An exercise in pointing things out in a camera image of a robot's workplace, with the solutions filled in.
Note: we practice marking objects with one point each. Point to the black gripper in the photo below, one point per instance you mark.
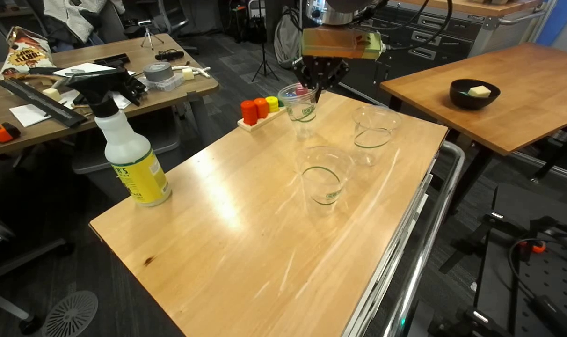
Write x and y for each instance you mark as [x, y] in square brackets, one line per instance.
[320, 71]

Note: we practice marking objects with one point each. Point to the clear plastic cup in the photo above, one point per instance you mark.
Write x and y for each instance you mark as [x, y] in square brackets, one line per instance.
[322, 189]
[299, 116]
[372, 142]

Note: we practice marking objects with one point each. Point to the yellow toy block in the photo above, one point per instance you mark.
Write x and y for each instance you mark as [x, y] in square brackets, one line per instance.
[271, 104]

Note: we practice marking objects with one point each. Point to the orange toy block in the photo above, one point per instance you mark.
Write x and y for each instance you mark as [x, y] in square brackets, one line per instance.
[262, 108]

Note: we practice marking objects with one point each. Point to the white round fan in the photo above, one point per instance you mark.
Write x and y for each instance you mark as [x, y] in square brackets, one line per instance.
[286, 39]

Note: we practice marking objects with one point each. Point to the colourful stacking toy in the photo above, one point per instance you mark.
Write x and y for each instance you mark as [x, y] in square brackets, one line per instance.
[256, 123]

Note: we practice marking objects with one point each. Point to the black tripod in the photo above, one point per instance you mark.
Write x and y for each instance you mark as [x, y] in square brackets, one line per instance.
[264, 44]

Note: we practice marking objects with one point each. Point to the red toy block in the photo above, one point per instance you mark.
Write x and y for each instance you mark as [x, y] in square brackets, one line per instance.
[249, 114]

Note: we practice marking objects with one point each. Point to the black drawer cabinet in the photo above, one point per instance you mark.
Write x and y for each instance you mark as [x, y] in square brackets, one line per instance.
[419, 39]

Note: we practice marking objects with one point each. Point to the long wooden desk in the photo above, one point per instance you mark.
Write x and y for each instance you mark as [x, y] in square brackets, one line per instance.
[194, 86]

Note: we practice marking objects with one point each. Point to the black remote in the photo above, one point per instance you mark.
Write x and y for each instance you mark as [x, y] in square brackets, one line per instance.
[168, 56]

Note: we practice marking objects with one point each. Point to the gray round container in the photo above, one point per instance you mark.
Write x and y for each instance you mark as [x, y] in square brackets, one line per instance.
[157, 73]

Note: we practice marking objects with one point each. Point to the black bowl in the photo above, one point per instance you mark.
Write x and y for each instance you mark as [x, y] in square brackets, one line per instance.
[473, 95]

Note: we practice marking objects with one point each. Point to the pale food in bowl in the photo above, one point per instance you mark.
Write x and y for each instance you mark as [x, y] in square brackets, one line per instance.
[479, 91]

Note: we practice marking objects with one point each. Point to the spray bottle with yellow label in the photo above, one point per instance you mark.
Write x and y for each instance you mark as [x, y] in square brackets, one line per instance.
[134, 170]

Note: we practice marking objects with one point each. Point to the wooden side table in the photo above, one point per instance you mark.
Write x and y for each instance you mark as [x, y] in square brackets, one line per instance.
[531, 106]

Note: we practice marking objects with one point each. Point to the white jacket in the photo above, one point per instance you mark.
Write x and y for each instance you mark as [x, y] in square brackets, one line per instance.
[76, 16]

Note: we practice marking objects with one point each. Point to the orange clamp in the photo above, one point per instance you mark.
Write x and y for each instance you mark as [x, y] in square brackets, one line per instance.
[531, 248]

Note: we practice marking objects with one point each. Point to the long black bar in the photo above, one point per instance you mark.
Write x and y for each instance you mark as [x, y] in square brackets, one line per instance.
[41, 104]

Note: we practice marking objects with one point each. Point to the white paper note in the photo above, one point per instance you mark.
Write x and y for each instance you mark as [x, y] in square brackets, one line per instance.
[30, 116]

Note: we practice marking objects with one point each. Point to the chip bag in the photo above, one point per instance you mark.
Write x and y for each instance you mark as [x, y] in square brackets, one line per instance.
[26, 54]

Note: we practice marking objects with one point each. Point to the orange and black tool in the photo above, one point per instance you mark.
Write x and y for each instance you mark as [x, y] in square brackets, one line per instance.
[2, 132]

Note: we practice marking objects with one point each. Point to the office chair base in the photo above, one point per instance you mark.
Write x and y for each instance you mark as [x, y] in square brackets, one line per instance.
[2, 235]

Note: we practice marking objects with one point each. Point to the black metal stand frame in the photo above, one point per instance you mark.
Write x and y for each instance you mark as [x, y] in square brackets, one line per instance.
[544, 282]

